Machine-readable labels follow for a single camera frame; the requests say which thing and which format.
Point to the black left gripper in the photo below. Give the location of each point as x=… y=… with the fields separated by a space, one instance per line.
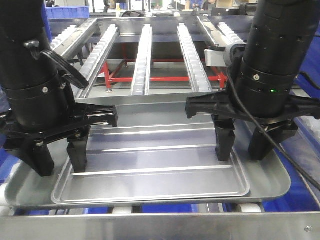
x=30 y=146

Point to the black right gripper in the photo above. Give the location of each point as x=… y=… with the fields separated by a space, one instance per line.
x=219 y=105

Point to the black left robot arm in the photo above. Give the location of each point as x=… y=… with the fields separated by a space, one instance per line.
x=38 y=85

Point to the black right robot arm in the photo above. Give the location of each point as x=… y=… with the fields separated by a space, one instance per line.
x=261 y=78

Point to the large grey metal tray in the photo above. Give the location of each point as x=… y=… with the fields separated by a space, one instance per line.
x=268 y=179

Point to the blue bin below rack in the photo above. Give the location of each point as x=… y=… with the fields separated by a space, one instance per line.
x=7 y=162

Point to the blue bin upper right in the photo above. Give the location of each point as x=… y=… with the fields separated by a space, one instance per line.
x=311 y=66

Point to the steel front rack bar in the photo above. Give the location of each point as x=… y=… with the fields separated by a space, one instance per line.
x=211 y=226

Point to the far right roller track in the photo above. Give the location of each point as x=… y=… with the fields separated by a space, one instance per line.
x=231 y=36

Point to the roller track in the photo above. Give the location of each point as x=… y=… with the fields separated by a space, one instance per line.
x=57 y=41
x=231 y=36

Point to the far left roller track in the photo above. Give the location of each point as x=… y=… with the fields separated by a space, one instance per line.
x=57 y=41

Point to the blue crate in background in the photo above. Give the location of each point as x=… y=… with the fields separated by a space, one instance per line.
x=68 y=12

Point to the red metal frame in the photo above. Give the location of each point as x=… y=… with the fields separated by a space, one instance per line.
x=162 y=70

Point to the right roller track rail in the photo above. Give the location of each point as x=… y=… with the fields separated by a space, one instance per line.
x=198 y=78

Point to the roller track rail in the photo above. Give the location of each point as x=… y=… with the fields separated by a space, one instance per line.
x=198 y=78
x=94 y=63
x=142 y=73

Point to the left roller track rail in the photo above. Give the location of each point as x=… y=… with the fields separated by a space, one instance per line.
x=94 y=63

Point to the right steel divider rail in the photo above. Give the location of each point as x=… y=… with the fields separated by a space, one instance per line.
x=213 y=37

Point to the steel divider rail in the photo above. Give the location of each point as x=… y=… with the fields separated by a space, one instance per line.
x=72 y=45
x=213 y=37

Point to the middle roller track rail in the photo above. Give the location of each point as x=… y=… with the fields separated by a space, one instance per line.
x=142 y=73

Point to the left steel divider rail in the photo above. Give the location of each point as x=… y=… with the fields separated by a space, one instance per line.
x=72 y=45

